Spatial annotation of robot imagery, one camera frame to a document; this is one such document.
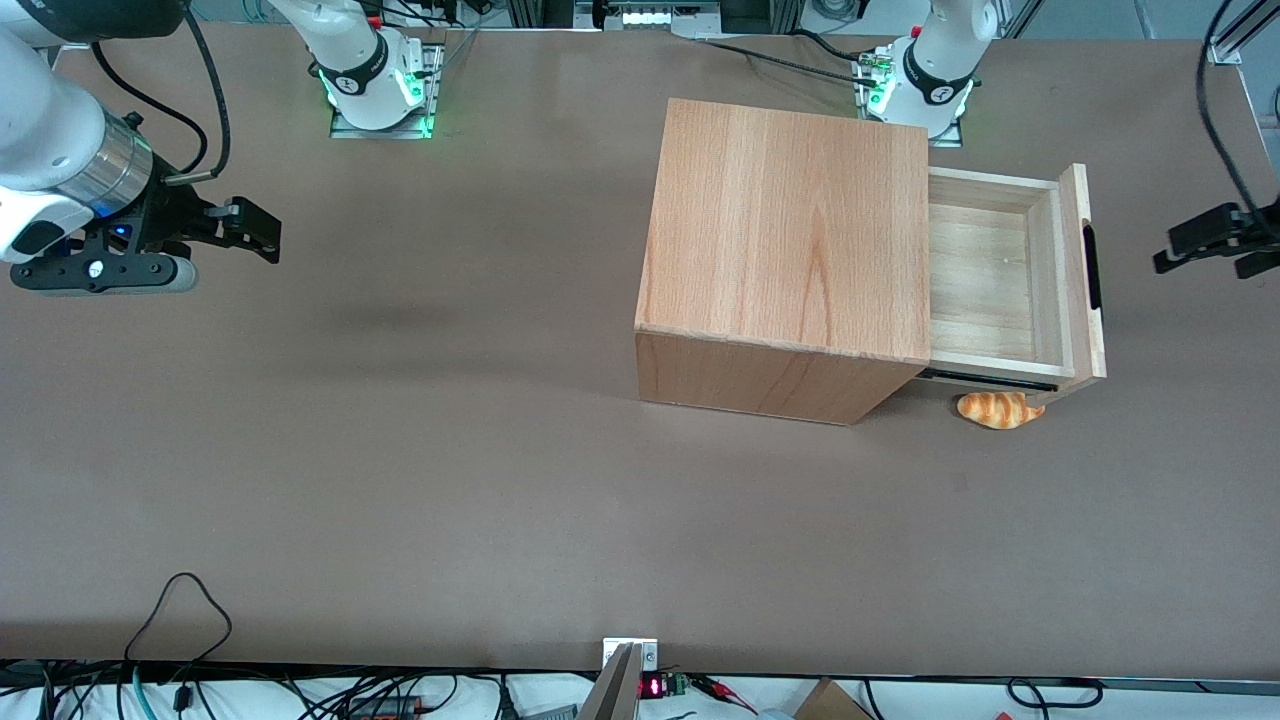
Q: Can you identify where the aluminium frame profile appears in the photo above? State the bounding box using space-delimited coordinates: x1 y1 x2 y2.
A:
1204 0 1280 67

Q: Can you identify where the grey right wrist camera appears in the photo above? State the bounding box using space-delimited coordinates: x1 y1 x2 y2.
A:
10 252 199 297

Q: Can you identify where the light wooden drawer cabinet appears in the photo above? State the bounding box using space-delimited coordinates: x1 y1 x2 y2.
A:
634 97 932 427

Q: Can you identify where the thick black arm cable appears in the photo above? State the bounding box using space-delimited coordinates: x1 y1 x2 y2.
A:
163 5 233 187

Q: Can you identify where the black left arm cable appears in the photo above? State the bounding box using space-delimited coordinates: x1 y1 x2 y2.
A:
1196 0 1263 217

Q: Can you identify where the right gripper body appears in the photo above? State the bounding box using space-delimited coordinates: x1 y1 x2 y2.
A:
0 180 219 265

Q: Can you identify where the black coiled cable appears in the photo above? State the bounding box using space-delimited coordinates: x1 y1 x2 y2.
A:
1007 677 1104 710

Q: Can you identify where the black cable on table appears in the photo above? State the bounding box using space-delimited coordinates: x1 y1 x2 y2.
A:
694 37 887 90

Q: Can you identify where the orange striped toy bread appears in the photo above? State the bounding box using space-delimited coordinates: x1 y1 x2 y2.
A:
957 391 1047 431

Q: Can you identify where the white lit device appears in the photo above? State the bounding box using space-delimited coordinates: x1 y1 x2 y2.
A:
618 4 703 30

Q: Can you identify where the brown cardboard piece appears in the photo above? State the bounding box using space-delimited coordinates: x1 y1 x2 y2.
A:
794 678 873 720

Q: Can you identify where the small metal bracket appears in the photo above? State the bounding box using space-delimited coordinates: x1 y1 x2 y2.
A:
602 638 660 673

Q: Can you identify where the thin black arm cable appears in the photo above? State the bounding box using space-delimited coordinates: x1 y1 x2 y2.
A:
92 42 210 173

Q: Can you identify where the red clip lead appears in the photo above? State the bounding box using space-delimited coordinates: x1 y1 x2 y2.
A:
688 674 761 717

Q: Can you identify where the black looped cable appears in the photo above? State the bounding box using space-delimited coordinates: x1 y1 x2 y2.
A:
123 572 234 665

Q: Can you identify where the brown wooden strip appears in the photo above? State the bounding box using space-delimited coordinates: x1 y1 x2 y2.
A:
574 643 643 720

